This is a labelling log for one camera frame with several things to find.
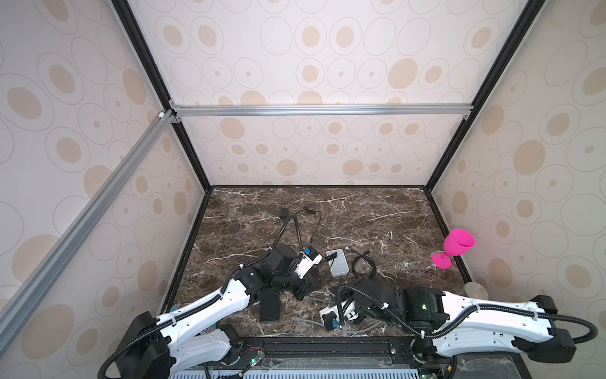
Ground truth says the silver round metal lid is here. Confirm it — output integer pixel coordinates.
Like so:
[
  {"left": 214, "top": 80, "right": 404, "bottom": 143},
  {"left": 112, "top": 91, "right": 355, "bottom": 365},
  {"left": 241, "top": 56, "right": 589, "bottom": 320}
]
[{"left": 464, "top": 281, "right": 489, "bottom": 300}]

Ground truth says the horizontal aluminium frame bar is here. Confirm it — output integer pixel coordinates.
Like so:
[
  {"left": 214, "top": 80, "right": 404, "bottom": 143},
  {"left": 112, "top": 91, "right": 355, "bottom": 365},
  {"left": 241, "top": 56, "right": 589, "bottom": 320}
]
[{"left": 174, "top": 104, "right": 473, "bottom": 118}]

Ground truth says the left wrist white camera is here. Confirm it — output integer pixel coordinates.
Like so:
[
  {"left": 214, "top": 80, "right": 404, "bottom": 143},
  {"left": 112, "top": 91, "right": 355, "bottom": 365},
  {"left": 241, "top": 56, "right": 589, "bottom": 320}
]
[{"left": 294, "top": 246, "right": 323, "bottom": 279}]

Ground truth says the pink plastic goblet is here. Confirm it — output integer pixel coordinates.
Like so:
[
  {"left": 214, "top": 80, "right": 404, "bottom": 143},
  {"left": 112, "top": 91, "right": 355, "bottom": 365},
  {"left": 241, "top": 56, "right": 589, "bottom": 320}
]
[{"left": 432, "top": 229, "right": 475, "bottom": 269}]

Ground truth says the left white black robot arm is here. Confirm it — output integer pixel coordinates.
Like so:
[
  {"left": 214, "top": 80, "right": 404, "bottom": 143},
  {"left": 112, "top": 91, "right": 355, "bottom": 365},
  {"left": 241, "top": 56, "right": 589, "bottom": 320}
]
[{"left": 97, "top": 244, "right": 323, "bottom": 378}]

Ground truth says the left diagonal aluminium frame bar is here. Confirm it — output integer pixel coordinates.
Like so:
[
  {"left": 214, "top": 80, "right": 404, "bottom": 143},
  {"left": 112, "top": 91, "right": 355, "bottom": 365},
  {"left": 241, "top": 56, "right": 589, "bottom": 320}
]
[{"left": 1, "top": 109, "right": 176, "bottom": 354}]

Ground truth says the white rectangular device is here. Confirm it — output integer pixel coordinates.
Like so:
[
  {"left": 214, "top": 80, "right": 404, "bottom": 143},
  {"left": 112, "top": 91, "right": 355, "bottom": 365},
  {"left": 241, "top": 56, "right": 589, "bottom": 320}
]
[{"left": 326, "top": 249, "right": 350, "bottom": 277}]

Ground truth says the black front rail base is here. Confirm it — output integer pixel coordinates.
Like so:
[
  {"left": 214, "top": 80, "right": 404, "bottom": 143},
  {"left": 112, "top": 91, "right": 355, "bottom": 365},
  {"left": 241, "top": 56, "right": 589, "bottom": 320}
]
[{"left": 147, "top": 336, "right": 530, "bottom": 378}]

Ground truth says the coiled black cable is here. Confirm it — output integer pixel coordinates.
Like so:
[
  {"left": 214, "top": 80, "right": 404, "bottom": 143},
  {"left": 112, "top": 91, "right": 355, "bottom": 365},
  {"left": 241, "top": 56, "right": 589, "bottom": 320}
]
[{"left": 344, "top": 245, "right": 378, "bottom": 281}]

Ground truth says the small black adapter with cable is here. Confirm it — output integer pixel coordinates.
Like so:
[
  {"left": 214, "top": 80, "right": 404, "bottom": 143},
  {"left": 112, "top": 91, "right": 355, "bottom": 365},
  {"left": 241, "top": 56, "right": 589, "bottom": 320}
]
[{"left": 275, "top": 206, "right": 323, "bottom": 244}]

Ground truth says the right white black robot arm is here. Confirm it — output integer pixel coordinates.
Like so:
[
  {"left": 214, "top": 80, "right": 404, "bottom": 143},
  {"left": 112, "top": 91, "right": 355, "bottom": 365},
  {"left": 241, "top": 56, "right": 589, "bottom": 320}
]
[{"left": 320, "top": 280, "right": 598, "bottom": 363}]

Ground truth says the black power adapter with plug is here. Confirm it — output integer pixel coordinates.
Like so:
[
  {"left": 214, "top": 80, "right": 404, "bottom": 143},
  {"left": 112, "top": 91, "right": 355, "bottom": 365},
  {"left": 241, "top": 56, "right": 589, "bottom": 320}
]
[{"left": 271, "top": 212, "right": 338, "bottom": 271}]

